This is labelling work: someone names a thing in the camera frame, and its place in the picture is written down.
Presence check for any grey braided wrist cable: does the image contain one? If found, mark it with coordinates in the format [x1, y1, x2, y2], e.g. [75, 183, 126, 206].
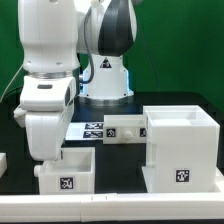
[79, 6, 96, 84]

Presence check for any white fence rail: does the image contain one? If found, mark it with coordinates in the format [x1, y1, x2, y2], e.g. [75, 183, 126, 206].
[215, 169, 224, 193]
[0, 193, 224, 223]

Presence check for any white left fence block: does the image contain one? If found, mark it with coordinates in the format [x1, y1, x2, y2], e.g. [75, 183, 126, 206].
[0, 153, 7, 178]

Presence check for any white right fence rail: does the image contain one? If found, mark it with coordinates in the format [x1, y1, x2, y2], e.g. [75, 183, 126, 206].
[215, 169, 224, 193]

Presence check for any white front fence rail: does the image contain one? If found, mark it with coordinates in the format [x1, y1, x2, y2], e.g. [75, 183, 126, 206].
[0, 193, 224, 223]

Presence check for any white drawer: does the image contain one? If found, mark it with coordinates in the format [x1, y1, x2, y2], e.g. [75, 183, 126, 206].
[103, 115, 147, 144]
[34, 147, 95, 195]

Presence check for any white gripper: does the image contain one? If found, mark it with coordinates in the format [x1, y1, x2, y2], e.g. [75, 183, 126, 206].
[25, 101, 74, 161]

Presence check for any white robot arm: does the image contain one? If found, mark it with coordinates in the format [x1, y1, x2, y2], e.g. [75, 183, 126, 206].
[18, 0, 137, 161]

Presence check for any white marker base plate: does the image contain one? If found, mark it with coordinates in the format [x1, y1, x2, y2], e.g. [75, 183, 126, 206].
[65, 122, 103, 141]

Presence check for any white drawer cabinet box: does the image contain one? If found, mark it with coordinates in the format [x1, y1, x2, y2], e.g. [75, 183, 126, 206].
[142, 105, 220, 193]

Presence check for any white front drawer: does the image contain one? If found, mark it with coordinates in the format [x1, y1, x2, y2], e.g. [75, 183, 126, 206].
[34, 147, 95, 195]

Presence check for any white cable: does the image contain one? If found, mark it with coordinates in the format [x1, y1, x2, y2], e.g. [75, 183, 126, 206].
[0, 64, 25, 103]

